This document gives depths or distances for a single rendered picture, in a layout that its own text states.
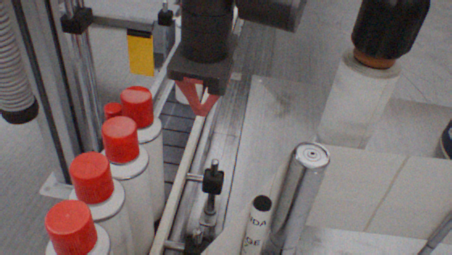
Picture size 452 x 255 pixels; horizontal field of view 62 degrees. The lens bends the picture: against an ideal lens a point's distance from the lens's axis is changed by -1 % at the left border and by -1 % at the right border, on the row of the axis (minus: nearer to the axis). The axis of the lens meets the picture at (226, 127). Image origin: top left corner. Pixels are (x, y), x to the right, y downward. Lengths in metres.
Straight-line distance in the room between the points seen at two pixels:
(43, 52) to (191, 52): 0.18
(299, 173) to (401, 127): 0.44
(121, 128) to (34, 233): 0.30
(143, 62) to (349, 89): 0.29
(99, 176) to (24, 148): 0.44
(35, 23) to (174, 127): 0.30
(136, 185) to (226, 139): 0.36
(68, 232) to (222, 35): 0.24
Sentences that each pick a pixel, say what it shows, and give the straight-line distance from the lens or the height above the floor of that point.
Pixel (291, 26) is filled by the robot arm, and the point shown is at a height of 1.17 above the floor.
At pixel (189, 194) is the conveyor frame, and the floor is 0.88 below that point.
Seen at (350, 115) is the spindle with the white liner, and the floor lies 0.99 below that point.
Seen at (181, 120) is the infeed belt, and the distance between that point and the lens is 0.69.
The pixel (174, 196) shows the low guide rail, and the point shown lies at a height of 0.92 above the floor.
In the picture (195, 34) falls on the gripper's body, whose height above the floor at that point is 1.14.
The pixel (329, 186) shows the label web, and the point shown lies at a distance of 0.46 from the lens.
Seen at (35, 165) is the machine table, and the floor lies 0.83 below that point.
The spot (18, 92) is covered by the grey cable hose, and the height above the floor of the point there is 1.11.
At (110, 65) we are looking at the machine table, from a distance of 0.93.
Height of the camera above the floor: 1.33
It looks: 41 degrees down
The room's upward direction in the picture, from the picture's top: 7 degrees clockwise
